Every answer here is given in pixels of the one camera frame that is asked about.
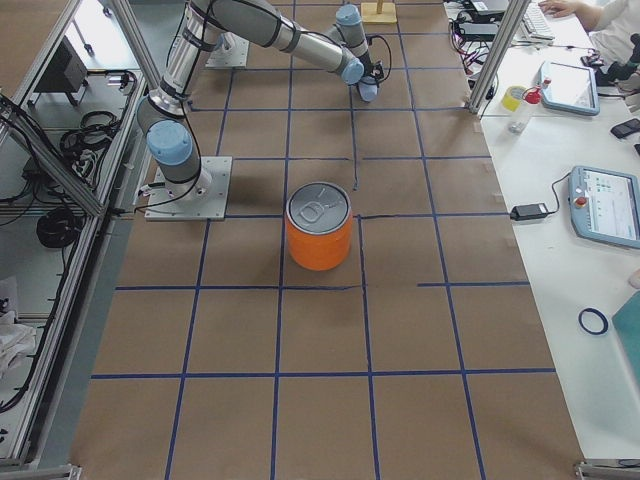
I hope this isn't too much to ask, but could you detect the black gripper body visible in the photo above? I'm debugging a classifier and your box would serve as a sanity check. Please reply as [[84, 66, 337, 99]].
[[360, 61, 386, 86]]

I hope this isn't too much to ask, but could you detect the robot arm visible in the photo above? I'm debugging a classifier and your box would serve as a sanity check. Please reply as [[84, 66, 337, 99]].
[[137, 0, 386, 205]]

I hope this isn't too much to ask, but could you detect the wooden cup stand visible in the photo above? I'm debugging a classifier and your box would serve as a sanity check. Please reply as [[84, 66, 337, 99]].
[[360, 0, 397, 25]]

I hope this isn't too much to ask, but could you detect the person hand on keyboard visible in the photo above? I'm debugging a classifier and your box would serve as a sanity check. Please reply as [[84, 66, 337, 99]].
[[538, 0, 581, 18]]

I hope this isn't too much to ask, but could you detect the black power adapter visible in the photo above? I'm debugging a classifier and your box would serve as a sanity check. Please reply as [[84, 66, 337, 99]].
[[457, 23, 499, 42]]

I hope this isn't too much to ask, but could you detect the yellow tape roll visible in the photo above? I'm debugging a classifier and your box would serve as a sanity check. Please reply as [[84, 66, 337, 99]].
[[501, 85, 527, 112]]

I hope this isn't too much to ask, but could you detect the clear plastic bottle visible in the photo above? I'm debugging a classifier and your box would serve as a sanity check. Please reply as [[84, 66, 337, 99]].
[[508, 86, 542, 134]]

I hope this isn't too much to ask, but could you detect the orange can with grey lid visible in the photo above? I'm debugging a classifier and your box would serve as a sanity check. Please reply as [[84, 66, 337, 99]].
[[285, 182, 353, 271]]

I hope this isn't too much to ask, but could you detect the white keyboard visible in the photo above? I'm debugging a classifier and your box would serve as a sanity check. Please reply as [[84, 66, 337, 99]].
[[520, 2, 555, 42]]

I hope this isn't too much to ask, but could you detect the teach pendant far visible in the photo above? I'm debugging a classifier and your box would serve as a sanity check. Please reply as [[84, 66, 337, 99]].
[[538, 61, 600, 116]]

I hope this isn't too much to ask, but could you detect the teach pendant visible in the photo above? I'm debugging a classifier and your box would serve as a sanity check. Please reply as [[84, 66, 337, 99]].
[[538, 61, 600, 116], [568, 166, 639, 249]]

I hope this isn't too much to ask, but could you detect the black adapter on desk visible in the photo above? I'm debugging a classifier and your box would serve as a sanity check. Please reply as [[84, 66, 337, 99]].
[[509, 203, 550, 221]]

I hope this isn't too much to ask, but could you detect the teach pendant near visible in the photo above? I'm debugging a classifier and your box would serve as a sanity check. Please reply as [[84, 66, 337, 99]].
[[568, 166, 639, 249]]

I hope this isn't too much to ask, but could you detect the teal folder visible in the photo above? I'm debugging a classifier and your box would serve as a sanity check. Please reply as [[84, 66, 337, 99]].
[[613, 292, 640, 378]]

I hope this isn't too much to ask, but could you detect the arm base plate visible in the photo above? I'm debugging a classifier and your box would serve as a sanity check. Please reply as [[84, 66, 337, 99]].
[[205, 33, 249, 70], [144, 156, 233, 221]]

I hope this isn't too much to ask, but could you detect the aluminium frame post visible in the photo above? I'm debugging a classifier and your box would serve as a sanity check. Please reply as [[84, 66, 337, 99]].
[[466, 0, 530, 114]]

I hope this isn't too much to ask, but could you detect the aluminium frame rail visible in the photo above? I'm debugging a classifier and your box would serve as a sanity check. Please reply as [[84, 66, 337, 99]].
[[0, 0, 151, 469]]

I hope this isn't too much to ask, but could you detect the blue tape ring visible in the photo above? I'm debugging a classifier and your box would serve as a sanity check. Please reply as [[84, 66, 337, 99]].
[[578, 308, 611, 337]]

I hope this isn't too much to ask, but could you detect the black cable coil floor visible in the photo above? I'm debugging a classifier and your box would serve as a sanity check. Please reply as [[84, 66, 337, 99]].
[[36, 207, 83, 248]]

